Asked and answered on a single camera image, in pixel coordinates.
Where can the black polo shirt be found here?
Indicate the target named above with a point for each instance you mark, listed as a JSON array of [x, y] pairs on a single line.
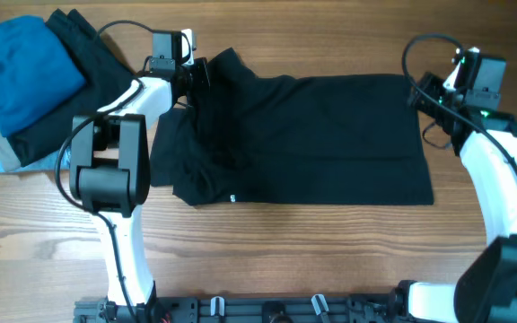
[[327, 140]]

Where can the blue folded shirt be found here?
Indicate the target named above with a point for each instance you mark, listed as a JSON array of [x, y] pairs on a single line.
[[36, 73]]

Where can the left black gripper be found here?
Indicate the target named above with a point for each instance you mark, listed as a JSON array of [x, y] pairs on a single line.
[[200, 73]]

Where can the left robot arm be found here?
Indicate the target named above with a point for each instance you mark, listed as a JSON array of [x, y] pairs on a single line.
[[109, 176]]

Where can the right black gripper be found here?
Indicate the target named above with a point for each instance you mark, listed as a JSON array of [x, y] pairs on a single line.
[[426, 91]]

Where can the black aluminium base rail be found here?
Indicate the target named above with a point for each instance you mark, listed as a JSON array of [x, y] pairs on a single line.
[[356, 308]]

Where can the dark green folded garment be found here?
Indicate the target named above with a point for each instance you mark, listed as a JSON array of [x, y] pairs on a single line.
[[106, 79]]

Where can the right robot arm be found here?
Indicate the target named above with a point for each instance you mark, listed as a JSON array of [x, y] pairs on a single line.
[[465, 105]]

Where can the grey folded garment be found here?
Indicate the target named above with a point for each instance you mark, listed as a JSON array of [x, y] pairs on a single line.
[[8, 159]]

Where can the white rail clip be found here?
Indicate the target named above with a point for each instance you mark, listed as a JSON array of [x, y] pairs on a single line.
[[321, 307], [217, 307]]

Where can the left white rail clip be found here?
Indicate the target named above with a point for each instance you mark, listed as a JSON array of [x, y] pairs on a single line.
[[217, 307]]

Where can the right white rail clip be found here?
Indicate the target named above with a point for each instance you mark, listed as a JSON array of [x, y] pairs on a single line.
[[321, 307]]

